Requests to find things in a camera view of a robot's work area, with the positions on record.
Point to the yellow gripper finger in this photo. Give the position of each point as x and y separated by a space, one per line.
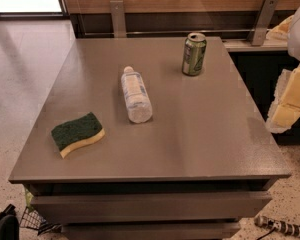
284 111
280 32

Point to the clear plastic water bottle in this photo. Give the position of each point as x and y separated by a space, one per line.
137 102

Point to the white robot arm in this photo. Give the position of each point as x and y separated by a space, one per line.
293 41

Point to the green soda can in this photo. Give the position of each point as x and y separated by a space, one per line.
194 52

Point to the grey drawer cabinet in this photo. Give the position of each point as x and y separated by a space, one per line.
203 161

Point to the green and yellow sponge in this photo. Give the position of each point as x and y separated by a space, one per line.
77 133

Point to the black bag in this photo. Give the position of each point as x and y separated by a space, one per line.
9 225

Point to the right metal wall bracket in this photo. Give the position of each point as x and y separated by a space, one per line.
258 33

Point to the metal wall bracket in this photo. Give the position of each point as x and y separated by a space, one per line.
118 18
258 33

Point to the left metal wall bracket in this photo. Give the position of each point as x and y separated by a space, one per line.
118 18

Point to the black wire basket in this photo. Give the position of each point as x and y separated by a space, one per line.
31 219

